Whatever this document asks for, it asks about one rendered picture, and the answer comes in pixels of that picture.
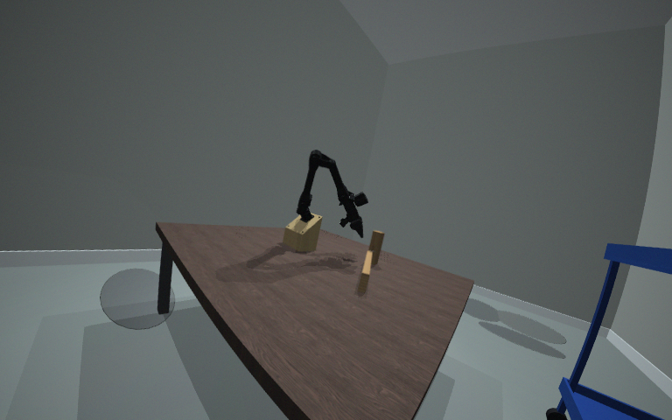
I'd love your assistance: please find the wooden post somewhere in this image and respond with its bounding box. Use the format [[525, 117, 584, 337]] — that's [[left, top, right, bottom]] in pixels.
[[369, 231, 384, 265]]

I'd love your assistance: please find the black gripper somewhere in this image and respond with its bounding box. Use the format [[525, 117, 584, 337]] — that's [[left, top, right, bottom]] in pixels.
[[346, 208, 363, 238]]

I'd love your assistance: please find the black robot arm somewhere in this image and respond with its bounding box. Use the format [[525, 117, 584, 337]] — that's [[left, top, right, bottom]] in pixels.
[[296, 150, 368, 223]]

